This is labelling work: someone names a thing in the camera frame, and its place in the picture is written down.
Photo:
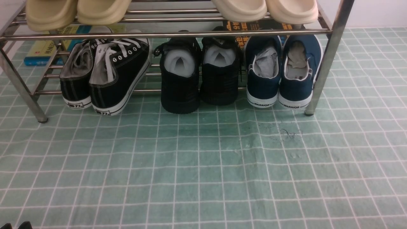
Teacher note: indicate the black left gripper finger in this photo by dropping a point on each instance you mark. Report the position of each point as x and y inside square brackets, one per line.
[7, 226]

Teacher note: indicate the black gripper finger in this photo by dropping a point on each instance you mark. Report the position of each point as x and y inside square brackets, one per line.
[25, 225]

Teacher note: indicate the navy slip-on shoe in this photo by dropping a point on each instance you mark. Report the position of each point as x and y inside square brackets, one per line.
[262, 61]
[301, 60]

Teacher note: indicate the metal shoe rack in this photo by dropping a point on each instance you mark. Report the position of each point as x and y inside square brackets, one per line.
[333, 32]

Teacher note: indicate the black canvas sneaker left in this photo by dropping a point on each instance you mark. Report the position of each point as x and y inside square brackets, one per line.
[75, 75]

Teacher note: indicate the black canvas sneaker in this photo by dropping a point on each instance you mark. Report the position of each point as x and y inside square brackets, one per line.
[75, 75]
[118, 67]

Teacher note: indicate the blue yellow book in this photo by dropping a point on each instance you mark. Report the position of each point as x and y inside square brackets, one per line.
[41, 51]

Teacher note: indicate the black canvas sneaker right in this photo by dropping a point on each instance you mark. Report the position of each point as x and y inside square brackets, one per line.
[118, 67]

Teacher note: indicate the tan slipper far left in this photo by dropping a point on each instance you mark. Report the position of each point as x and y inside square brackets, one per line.
[47, 15]

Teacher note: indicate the tan slipper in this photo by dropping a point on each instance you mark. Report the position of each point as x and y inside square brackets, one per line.
[101, 12]
[47, 15]

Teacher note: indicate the green checkered cloth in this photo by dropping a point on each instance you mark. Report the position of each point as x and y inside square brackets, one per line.
[235, 166]

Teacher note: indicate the black mesh shoe left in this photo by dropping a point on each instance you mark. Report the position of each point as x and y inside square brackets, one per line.
[179, 64]

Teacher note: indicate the black mesh shoe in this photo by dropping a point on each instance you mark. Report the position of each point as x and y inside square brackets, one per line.
[221, 67]
[179, 64]

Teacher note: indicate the black mesh shoe right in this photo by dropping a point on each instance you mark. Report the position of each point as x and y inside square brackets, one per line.
[221, 67]

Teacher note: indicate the cream slipper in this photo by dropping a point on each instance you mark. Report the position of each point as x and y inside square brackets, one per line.
[241, 10]
[293, 11]

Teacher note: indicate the black orange book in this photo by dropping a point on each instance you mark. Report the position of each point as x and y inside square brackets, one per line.
[240, 41]

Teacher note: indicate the cream slipper far right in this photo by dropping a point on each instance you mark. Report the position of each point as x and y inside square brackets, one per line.
[293, 11]

